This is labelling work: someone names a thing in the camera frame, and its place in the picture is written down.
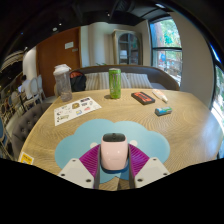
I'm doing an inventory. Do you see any brown wooden door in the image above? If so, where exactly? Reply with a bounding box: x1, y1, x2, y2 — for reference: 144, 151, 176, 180
35, 26, 83, 98

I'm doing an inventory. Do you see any green and blue small pack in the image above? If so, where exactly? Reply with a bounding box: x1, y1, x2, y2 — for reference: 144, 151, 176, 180
154, 106, 173, 117

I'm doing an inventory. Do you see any group of white chairs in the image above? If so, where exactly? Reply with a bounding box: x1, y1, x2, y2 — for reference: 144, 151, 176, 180
18, 74, 46, 111

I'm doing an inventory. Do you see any striped cushion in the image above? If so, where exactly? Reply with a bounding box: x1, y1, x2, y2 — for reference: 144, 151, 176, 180
126, 72, 154, 90
84, 72, 101, 91
98, 71, 132, 90

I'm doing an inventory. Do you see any black-framed window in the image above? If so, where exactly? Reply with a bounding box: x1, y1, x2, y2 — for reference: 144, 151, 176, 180
149, 16, 183, 86

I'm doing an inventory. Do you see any pink computer mouse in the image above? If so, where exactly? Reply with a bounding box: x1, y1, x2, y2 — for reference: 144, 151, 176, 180
100, 132, 130, 172

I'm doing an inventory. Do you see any clear plastic shaker bottle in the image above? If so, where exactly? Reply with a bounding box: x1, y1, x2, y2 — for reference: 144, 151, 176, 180
52, 63, 73, 103

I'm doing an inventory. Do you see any yellow sticker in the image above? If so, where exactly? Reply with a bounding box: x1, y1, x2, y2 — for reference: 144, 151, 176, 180
18, 151, 35, 166

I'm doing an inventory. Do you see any blue cloud-shaped mouse pad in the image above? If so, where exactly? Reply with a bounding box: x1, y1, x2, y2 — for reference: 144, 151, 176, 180
54, 118, 171, 184

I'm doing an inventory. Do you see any green drink can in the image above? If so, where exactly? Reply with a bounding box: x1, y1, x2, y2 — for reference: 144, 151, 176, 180
108, 67, 122, 100

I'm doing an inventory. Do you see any clear plastic snack bag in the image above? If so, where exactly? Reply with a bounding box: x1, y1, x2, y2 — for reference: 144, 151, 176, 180
151, 88, 169, 104

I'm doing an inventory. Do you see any grey tufted chair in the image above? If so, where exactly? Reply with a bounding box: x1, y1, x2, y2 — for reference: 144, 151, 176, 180
11, 102, 53, 161

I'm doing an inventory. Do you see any black box with orange print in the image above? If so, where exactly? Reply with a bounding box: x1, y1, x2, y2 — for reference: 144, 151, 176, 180
130, 91, 156, 106

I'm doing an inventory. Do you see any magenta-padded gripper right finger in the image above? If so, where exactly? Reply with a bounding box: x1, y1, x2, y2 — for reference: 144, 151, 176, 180
127, 143, 172, 190

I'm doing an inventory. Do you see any white sticker sheet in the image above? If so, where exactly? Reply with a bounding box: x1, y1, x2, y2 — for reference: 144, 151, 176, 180
53, 96, 103, 127

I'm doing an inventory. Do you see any arched glass-door cabinet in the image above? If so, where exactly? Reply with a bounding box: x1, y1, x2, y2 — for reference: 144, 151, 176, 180
111, 29, 144, 66

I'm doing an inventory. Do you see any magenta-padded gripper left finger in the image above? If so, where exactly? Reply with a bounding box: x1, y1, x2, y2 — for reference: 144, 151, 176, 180
57, 143, 102, 190

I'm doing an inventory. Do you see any grey curved sofa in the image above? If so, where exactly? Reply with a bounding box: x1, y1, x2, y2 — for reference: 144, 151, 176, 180
68, 64, 180, 92

